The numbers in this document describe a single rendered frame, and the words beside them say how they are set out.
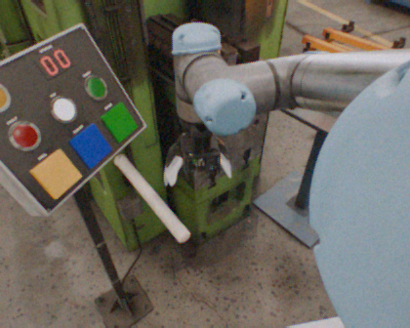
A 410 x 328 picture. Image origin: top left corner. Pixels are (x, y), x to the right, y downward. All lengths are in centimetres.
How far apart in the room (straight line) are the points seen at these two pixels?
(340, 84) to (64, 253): 167
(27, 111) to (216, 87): 42
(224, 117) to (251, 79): 7
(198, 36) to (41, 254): 158
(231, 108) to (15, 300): 157
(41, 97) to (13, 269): 130
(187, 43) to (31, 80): 36
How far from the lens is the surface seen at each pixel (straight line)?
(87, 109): 79
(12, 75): 74
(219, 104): 42
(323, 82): 41
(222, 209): 170
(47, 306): 176
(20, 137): 72
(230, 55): 118
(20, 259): 196
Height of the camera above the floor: 149
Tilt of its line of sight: 45 degrees down
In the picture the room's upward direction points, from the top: straight up
